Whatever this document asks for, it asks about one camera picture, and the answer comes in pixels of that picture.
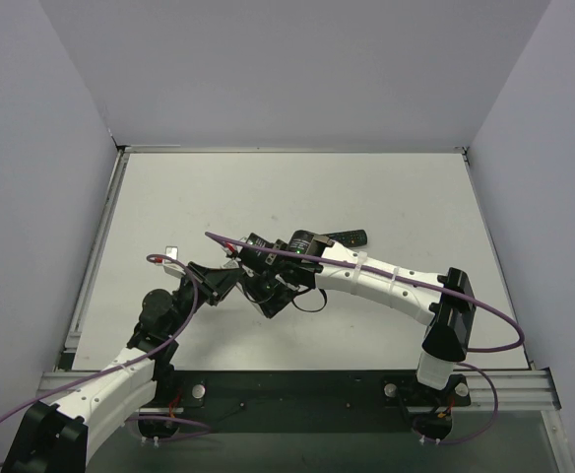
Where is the black tv remote control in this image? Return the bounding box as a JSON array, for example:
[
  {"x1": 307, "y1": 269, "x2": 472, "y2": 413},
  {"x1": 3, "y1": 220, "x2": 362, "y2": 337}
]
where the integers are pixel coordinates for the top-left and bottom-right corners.
[{"x1": 326, "y1": 229, "x2": 368, "y2": 248}]

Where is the white remote control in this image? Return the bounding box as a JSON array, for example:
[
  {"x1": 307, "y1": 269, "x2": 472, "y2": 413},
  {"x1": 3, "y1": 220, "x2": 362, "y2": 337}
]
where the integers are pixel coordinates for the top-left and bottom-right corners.
[{"x1": 222, "y1": 259, "x2": 264, "y2": 315}]

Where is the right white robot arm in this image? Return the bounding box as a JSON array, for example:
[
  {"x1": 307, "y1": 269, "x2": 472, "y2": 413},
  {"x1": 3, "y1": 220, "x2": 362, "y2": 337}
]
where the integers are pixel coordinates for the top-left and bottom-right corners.
[{"x1": 237, "y1": 231, "x2": 476, "y2": 390}]

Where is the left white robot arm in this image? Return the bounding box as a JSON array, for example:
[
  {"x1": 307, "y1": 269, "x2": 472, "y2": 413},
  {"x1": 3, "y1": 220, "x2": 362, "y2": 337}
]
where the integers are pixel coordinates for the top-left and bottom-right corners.
[{"x1": 1, "y1": 263, "x2": 243, "y2": 472}]

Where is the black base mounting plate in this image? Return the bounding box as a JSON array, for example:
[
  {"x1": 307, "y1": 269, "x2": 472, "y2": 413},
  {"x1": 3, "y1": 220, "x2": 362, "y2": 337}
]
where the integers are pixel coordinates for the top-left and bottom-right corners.
[{"x1": 138, "y1": 370, "x2": 471, "y2": 440}]

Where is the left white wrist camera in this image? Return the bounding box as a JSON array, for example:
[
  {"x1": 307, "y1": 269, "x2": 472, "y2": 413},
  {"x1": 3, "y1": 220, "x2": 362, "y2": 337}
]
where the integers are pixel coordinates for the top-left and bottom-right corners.
[{"x1": 157, "y1": 246, "x2": 185, "y2": 280}]

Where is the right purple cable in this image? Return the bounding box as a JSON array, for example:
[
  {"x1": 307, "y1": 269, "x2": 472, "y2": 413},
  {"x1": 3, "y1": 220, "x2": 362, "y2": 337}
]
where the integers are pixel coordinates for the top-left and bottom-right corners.
[{"x1": 204, "y1": 231, "x2": 525, "y2": 447}]

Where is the aluminium front rail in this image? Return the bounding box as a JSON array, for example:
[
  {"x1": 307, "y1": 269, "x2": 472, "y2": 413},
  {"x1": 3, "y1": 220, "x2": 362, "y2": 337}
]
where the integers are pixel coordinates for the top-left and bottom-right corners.
[{"x1": 36, "y1": 370, "x2": 561, "y2": 412}]

